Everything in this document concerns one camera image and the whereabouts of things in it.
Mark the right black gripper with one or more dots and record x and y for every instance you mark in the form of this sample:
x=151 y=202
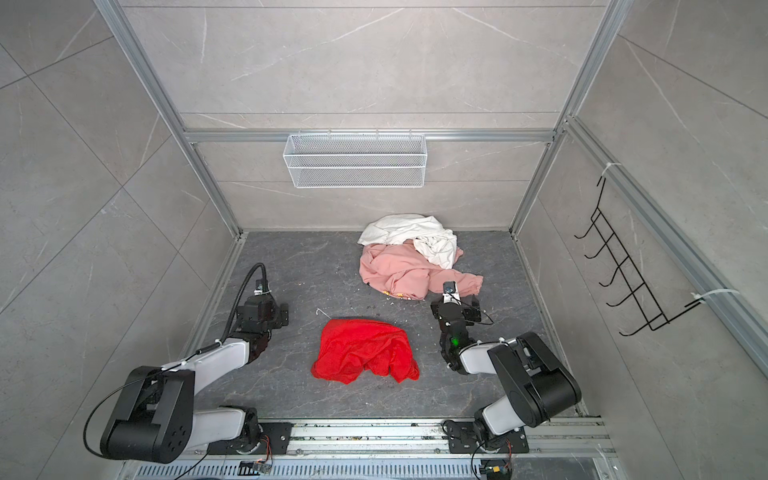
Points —
x=469 y=313

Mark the white wire mesh basket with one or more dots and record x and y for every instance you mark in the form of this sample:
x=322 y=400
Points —
x=362 y=160

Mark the black wire hook rack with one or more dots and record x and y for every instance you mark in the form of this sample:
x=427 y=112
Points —
x=627 y=273

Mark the red cloth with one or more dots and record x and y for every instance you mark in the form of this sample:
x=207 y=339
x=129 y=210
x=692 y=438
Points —
x=349 y=347

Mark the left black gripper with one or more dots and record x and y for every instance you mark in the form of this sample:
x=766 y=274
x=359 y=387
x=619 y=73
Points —
x=280 y=315

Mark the aluminium frame profiles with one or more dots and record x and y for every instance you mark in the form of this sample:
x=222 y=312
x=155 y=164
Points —
x=741 y=320

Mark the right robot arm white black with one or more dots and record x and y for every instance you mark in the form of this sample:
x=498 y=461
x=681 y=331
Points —
x=536 y=384

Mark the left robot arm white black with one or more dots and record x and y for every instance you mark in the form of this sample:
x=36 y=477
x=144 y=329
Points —
x=155 y=418

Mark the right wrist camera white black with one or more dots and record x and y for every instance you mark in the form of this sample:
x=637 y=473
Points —
x=450 y=292

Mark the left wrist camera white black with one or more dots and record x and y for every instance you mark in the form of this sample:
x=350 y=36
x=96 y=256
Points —
x=261 y=287

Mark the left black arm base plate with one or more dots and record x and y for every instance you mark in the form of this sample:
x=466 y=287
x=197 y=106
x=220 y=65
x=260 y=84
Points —
x=274 y=437

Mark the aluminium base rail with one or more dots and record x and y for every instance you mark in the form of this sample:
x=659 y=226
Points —
x=400 y=448

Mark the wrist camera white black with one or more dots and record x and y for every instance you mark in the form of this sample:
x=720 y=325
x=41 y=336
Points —
x=261 y=287
x=450 y=292

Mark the white cloth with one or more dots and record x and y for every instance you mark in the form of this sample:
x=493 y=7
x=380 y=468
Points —
x=430 y=238

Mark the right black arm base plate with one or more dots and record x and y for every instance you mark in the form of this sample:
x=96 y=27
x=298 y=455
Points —
x=465 y=437

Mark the pink cloth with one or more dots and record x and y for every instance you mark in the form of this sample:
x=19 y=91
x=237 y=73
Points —
x=402 y=272

